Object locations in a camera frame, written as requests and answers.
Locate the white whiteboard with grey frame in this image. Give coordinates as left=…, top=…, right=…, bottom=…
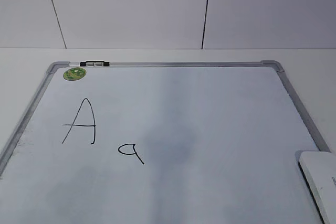
left=1, top=61, right=334, bottom=223

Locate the black whiteboard hanger clip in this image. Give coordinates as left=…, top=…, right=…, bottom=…
left=79, top=61, right=110, bottom=67

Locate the green round magnet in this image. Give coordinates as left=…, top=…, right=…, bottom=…
left=63, top=67, right=87, bottom=81

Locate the white whiteboard eraser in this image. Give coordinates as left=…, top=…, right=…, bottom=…
left=295, top=151, right=335, bottom=223

